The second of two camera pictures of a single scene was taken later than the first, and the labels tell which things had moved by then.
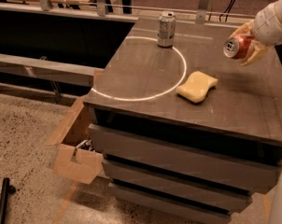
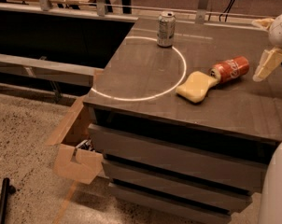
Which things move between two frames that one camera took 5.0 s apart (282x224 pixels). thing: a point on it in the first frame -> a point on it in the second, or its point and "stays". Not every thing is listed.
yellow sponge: x=197 y=87 stays
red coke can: x=238 y=47 -> x=231 y=70
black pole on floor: x=7 y=189 stays
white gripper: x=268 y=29 -> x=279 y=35
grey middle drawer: x=173 y=187 stays
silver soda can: x=166 y=30 stays
